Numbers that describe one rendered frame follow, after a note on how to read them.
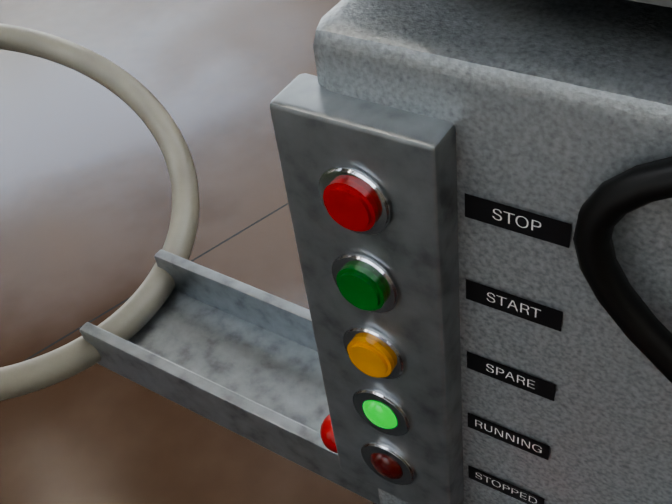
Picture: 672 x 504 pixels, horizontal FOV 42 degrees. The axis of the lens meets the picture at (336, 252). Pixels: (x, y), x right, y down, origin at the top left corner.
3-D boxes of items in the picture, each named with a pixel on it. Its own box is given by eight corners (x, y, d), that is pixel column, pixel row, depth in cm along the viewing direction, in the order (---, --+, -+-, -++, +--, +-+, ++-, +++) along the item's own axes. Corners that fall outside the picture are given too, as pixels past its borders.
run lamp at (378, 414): (408, 422, 49) (406, 396, 47) (396, 441, 48) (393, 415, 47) (371, 406, 50) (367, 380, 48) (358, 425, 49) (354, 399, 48)
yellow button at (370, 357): (401, 372, 45) (398, 339, 43) (391, 387, 45) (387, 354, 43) (358, 355, 46) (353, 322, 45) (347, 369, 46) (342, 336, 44)
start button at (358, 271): (394, 305, 42) (391, 267, 40) (383, 320, 41) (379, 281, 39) (348, 288, 43) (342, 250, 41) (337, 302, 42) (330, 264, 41)
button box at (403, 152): (470, 490, 54) (466, 109, 35) (451, 525, 53) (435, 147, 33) (360, 440, 58) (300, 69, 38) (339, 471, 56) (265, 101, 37)
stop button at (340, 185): (387, 226, 38) (382, 180, 37) (375, 241, 38) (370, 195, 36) (336, 210, 39) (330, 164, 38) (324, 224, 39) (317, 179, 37)
